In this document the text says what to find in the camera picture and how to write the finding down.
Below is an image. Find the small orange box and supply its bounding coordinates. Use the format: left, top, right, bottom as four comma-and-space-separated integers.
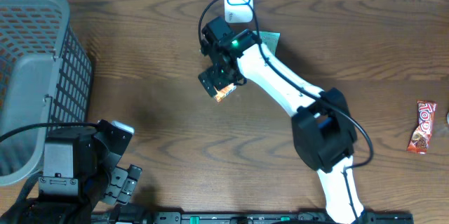
213, 84, 236, 103

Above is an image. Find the left black cable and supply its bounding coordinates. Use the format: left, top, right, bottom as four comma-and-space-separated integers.
0, 121, 101, 144

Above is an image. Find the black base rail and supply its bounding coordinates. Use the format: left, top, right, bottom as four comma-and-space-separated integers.
91, 202, 415, 224

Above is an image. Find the grey plastic mesh basket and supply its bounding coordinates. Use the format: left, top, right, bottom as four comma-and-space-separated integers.
0, 0, 93, 187

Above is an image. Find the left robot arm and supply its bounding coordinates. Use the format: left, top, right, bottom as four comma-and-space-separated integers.
1, 120, 142, 223

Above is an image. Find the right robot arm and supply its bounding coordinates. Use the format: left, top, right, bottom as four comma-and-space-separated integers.
198, 17, 364, 223

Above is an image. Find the green wet wipes packet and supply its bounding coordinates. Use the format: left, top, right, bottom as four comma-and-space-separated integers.
259, 31, 281, 57

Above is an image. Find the red chocolate bar wrapper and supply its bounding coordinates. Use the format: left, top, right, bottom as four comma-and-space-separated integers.
407, 100, 437, 154

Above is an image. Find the black cable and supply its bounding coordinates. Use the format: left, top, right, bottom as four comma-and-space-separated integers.
0, 121, 101, 144
197, 0, 375, 224

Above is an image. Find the right black cable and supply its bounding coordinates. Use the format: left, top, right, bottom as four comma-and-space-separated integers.
197, 0, 375, 224

